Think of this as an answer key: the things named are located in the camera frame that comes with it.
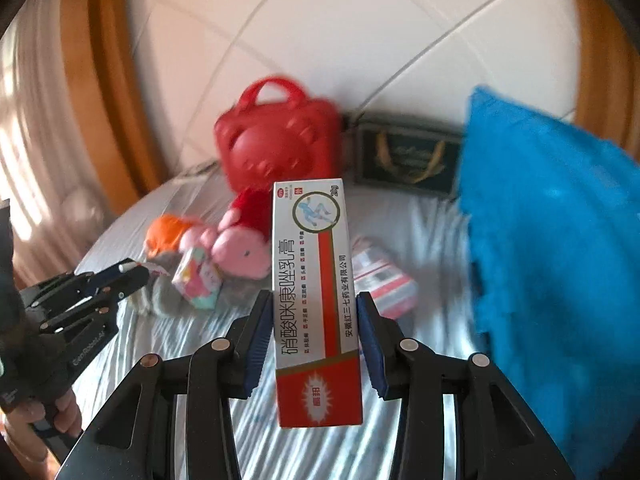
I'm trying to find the colourful small tissue pack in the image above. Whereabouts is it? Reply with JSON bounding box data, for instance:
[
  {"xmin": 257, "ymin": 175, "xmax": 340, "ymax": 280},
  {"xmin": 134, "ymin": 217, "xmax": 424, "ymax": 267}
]
[{"xmin": 171, "ymin": 246, "xmax": 224, "ymax": 310}]

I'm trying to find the pink pig plush toy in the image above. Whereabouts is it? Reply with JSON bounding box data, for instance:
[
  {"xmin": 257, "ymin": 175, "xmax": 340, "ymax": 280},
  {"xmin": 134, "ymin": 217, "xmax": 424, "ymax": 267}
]
[{"xmin": 179, "ymin": 188, "xmax": 273, "ymax": 280}]

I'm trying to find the red white medicine box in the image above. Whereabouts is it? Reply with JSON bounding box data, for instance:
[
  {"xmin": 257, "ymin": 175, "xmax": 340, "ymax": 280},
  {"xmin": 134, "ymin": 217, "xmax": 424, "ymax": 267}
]
[{"xmin": 352, "ymin": 237, "xmax": 419, "ymax": 320}]

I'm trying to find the red white ointment box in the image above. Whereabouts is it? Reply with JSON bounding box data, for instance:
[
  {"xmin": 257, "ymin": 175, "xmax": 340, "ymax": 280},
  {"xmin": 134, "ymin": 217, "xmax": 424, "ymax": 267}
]
[{"xmin": 271, "ymin": 179, "xmax": 362, "ymax": 428}]

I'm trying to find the orange yellow duck plush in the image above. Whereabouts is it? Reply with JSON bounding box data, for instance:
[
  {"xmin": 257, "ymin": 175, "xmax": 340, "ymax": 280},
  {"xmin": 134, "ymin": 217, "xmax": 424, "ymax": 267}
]
[{"xmin": 144, "ymin": 214, "xmax": 202, "ymax": 258}]

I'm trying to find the person's left hand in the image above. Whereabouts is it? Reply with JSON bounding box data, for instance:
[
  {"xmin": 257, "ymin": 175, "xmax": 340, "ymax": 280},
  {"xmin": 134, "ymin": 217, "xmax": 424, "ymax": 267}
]
[{"xmin": 0, "ymin": 389, "xmax": 84, "ymax": 478}]

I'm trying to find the grey striped table cloth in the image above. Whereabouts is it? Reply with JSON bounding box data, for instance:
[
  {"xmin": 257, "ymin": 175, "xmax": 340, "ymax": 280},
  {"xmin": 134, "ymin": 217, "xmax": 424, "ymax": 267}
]
[{"xmin": 75, "ymin": 172, "xmax": 478, "ymax": 479}]

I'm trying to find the red plastic handbag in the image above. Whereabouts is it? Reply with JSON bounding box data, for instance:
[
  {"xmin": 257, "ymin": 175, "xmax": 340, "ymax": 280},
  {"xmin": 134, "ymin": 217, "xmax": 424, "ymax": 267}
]
[{"xmin": 214, "ymin": 76, "xmax": 343, "ymax": 193}]

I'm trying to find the blue plastic storage crate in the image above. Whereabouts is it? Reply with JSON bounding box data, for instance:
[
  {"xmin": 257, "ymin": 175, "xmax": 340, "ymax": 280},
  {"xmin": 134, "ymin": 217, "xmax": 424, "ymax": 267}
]
[{"xmin": 459, "ymin": 87, "xmax": 639, "ymax": 479}]

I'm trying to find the dark green gift bag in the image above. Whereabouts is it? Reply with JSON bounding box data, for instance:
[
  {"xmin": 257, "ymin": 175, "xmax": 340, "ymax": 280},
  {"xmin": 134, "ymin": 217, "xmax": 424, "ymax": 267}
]
[{"xmin": 350, "ymin": 113, "xmax": 464, "ymax": 200}]

